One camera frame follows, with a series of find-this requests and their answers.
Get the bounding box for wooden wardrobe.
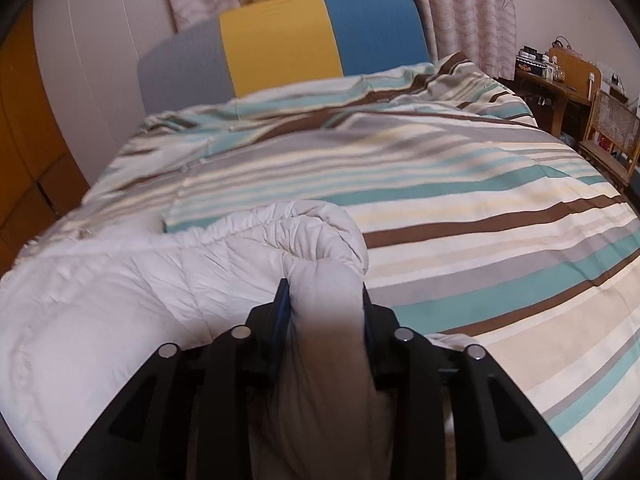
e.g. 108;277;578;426
0;0;92;272

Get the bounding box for wooden desk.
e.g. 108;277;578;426
514;44;602;138

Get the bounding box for striped blanket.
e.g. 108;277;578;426
10;52;640;480

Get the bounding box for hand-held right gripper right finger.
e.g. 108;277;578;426
361;287;584;480

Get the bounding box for light grey quilted jacket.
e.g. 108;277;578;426
0;201;397;480

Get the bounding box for grey yellow blue headboard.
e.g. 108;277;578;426
137;0;432;117

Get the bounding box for wooden rattan chair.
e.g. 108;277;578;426
579;87;640;192

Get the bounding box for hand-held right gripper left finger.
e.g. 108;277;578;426
57;278;292;480

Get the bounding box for white ship print curtain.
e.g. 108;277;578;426
162;0;517;82

